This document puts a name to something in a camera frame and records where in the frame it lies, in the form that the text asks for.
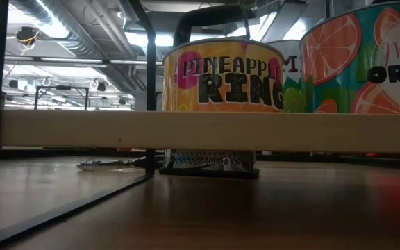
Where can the pineapple rings can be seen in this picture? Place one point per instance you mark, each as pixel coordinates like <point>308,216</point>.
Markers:
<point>221,90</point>

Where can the mixed fruit can white label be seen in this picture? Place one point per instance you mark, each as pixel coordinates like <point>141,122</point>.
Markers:
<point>292,59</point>

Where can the mandarin orange can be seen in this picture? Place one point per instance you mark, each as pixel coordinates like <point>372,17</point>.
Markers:
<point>359,69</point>

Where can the black box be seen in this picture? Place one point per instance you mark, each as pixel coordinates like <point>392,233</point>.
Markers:
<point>207,161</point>

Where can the black hanging spotlight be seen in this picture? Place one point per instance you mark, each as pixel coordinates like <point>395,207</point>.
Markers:
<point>101,87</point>
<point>122,101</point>
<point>13,83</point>

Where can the grey ceiling beam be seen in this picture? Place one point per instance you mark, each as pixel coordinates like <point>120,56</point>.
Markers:
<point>64,60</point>

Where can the distant black metal frame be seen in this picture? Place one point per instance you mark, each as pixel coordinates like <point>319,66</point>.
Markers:
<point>62,87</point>

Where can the silver ceiling duct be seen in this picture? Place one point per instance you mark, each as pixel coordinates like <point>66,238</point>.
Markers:
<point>78,41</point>

